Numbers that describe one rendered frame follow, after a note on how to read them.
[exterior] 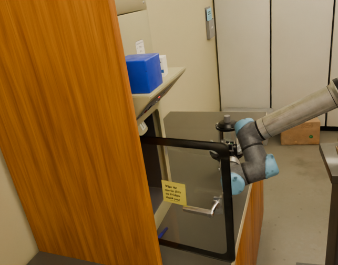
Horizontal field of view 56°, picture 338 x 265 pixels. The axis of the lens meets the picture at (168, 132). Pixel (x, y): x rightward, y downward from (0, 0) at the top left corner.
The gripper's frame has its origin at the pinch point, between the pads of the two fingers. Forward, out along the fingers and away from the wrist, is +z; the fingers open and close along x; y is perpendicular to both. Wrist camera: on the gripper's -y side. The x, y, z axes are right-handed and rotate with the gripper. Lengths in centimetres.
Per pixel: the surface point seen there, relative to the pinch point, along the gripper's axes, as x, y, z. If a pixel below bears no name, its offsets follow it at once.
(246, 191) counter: -7.0, -18.0, -8.9
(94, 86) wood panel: 34, 44, -50
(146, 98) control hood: 22, 38, -45
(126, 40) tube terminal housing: 29, 52, -29
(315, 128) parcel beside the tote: -106, -90, 207
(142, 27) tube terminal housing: 25, 54, -17
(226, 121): -1.2, 6.6, 10.6
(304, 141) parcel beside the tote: -96, -106, 209
